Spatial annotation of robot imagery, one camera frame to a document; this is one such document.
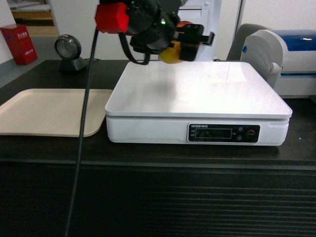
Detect white checkout scale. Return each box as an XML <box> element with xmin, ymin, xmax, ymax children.
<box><xmin>105</xmin><ymin>62</ymin><xmax>292</xmax><ymax>146</ymax></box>

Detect beige plastic tray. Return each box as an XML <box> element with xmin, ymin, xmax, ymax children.
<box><xmin>0</xmin><ymin>88</ymin><xmax>114</xmax><ymax>138</ymax></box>

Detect red wrist camera mount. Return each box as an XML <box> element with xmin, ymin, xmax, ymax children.
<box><xmin>95</xmin><ymin>2</ymin><xmax>129</xmax><ymax>34</ymax></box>

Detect black barcode scanner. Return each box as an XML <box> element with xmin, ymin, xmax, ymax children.
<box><xmin>54</xmin><ymin>35</ymin><xmax>88</xmax><ymax>74</ymax></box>

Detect dark red yellow mango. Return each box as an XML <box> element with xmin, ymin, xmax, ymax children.
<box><xmin>158</xmin><ymin>20</ymin><xmax>193</xmax><ymax>64</ymax></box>

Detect black cable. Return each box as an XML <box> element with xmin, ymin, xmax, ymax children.
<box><xmin>64</xmin><ymin>28</ymin><xmax>100</xmax><ymax>237</ymax></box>

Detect red fire extinguisher box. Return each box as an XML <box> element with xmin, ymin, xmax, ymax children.
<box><xmin>0</xmin><ymin>25</ymin><xmax>38</xmax><ymax>65</ymax></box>

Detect white blue label printer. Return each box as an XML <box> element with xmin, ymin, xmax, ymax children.
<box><xmin>240</xmin><ymin>30</ymin><xmax>316</xmax><ymax>98</ymax></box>

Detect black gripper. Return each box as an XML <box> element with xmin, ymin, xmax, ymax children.
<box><xmin>126</xmin><ymin>0</ymin><xmax>215</xmax><ymax>62</ymax></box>

